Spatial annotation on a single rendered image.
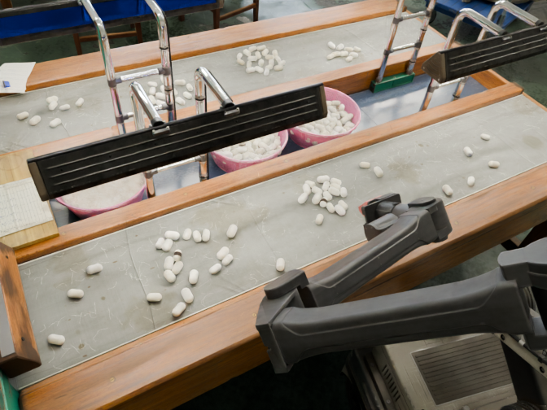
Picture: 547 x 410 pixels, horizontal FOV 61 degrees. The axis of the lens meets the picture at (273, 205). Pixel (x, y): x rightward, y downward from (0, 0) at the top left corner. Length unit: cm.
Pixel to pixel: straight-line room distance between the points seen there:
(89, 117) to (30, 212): 43
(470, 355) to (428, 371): 14
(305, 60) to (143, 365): 128
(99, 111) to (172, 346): 86
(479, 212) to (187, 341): 86
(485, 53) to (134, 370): 116
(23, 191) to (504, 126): 151
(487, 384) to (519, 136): 82
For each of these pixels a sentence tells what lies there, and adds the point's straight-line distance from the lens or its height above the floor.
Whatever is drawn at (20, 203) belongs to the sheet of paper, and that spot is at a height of 78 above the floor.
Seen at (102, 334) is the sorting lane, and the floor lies 74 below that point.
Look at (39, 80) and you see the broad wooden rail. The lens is 175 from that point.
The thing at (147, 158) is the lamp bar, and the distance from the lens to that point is 93.
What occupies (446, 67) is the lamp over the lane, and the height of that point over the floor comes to 108.
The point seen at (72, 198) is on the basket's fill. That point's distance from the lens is 137.
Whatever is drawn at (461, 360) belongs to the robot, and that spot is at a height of 47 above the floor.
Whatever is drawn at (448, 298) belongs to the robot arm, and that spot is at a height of 126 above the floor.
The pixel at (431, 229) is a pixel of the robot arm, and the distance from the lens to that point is 93.
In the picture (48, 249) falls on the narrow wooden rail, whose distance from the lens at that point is 123.
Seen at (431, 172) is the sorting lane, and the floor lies 74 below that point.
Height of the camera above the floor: 170
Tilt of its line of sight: 48 degrees down
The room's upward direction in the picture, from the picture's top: 7 degrees clockwise
